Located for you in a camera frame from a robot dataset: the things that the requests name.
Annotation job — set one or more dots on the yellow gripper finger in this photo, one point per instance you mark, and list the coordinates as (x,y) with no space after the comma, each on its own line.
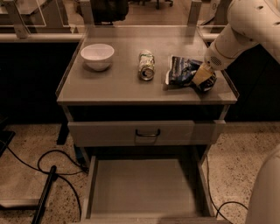
(203,74)

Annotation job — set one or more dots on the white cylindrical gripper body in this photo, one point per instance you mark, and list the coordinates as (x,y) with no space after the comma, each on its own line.
(213,60)

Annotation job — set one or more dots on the blue chip bag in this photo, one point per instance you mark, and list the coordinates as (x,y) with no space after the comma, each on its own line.
(182,71)

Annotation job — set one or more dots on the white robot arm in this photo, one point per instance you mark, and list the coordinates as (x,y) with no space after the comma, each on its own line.
(250,23)

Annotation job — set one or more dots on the grey drawer cabinet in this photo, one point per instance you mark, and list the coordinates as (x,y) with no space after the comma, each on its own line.
(118,94)

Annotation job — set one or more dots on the grey top drawer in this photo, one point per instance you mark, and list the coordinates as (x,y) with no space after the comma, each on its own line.
(184,132)

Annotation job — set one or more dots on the open grey middle drawer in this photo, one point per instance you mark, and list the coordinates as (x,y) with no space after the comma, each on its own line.
(145,191)

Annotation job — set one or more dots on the green white soda can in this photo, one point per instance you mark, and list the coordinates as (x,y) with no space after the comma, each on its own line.
(146,67)

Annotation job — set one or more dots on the white ceramic bowl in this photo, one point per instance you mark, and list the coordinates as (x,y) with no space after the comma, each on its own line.
(98,56)

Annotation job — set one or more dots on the black bar on floor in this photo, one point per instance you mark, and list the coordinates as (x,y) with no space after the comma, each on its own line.
(44,196)

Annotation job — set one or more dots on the black drawer handle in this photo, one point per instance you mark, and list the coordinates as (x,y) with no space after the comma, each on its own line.
(140,134)

